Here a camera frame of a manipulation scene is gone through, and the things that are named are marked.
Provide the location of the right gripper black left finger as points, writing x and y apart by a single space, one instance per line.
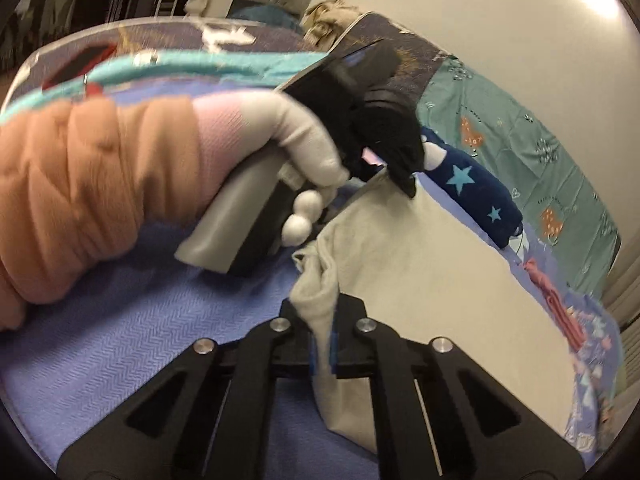
283 346

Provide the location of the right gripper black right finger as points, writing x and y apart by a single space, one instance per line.
359 345

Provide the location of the beige shirt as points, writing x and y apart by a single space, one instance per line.
425 274

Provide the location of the left peach quilted sleeve forearm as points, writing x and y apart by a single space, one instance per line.
79 180

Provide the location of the left white-gloved hand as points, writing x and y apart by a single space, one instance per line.
295 135

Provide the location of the dark tree-print pillow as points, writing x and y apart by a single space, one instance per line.
420 59

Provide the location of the navy star-print garment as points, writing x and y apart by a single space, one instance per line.
474 188

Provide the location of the folded pink cloth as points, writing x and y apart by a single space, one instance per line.
569 326

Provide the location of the purple patterned bedspread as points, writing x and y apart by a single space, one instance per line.
126 319

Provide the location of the teal heart-print sheet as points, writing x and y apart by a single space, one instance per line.
468 111

